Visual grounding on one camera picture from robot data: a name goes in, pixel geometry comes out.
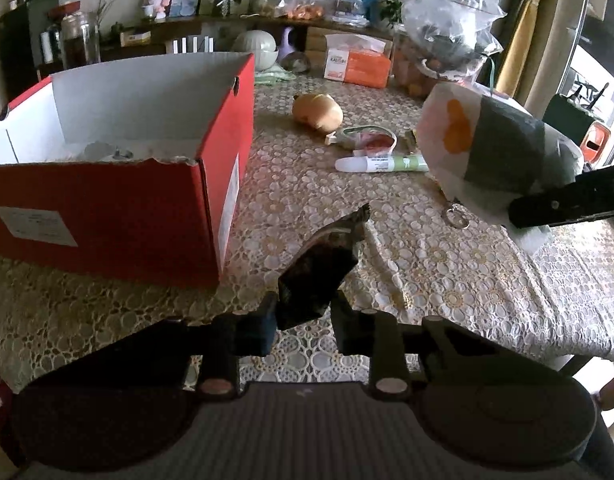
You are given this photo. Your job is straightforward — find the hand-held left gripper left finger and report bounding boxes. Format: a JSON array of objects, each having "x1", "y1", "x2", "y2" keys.
[{"x1": 152, "y1": 292, "x2": 280, "y2": 402}]

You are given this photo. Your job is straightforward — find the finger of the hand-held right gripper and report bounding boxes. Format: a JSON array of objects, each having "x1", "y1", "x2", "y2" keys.
[{"x1": 508, "y1": 162, "x2": 614, "y2": 229}]

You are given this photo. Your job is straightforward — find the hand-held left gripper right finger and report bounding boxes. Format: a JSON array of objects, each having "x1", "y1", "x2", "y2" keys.
[{"x1": 331, "y1": 290, "x2": 480, "y2": 402}]

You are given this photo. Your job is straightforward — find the dark snack packet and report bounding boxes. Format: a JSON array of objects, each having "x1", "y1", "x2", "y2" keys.
[{"x1": 277, "y1": 203, "x2": 372, "y2": 331}]

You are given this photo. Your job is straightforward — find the white pouch with orange print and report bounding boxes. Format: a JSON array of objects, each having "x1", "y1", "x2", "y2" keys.
[{"x1": 416, "y1": 81, "x2": 585, "y2": 256}]

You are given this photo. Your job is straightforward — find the red shoe box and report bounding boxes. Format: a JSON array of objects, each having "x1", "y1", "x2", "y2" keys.
[{"x1": 0, "y1": 51, "x2": 256, "y2": 289}]

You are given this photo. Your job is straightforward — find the tape measure pouch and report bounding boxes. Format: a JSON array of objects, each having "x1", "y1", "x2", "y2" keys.
[{"x1": 326, "y1": 125, "x2": 399, "y2": 157}]

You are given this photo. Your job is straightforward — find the green tabletop appliance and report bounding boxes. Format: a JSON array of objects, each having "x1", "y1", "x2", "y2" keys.
[{"x1": 542, "y1": 82, "x2": 612, "y2": 166}]

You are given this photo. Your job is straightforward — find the green and white tube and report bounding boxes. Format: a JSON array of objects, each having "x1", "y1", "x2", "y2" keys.
[{"x1": 335, "y1": 155, "x2": 429, "y2": 173}]

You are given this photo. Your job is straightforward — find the yellow curtain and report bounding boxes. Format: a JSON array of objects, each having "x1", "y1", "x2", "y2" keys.
[{"x1": 497, "y1": 0, "x2": 558, "y2": 98}]

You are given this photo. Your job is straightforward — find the bag of fruit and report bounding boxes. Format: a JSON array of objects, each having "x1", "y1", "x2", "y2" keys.
[{"x1": 391, "y1": 35, "x2": 468, "y2": 98}]

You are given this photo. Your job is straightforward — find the clear bags of bowls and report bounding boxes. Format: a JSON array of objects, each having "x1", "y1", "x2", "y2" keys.
[{"x1": 389, "y1": 0, "x2": 508, "y2": 68}]

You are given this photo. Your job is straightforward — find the yellow plush toy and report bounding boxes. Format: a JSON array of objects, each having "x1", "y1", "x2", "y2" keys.
[{"x1": 292, "y1": 92, "x2": 344, "y2": 131}]

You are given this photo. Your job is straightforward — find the orange tissue box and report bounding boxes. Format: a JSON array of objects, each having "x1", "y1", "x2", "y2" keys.
[{"x1": 323, "y1": 33, "x2": 392, "y2": 89}]

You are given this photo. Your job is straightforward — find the green folded cloth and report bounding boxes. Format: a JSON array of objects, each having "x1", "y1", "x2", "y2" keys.
[{"x1": 253, "y1": 67, "x2": 298, "y2": 86}]

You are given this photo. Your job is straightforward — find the grey lidded ceramic pot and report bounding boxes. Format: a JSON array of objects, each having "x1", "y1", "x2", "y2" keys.
[{"x1": 232, "y1": 30, "x2": 279, "y2": 72}]

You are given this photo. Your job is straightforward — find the wooden television cabinet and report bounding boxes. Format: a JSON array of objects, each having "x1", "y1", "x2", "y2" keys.
[{"x1": 34, "y1": 12, "x2": 395, "y2": 68}]

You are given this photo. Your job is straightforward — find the white rack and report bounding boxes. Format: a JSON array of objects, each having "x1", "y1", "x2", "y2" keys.
[{"x1": 166, "y1": 35, "x2": 215, "y2": 56}]

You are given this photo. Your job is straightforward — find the pile of oranges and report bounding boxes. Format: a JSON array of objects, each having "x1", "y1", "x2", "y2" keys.
[{"x1": 289, "y1": 4, "x2": 325, "y2": 22}]

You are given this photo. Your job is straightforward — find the clear glass jar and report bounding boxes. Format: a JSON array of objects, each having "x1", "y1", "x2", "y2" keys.
[{"x1": 61, "y1": 11, "x2": 100, "y2": 68}]

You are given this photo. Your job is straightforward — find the black cabinet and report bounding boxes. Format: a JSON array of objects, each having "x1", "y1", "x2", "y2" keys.
[{"x1": 0, "y1": 0, "x2": 58, "y2": 81}]

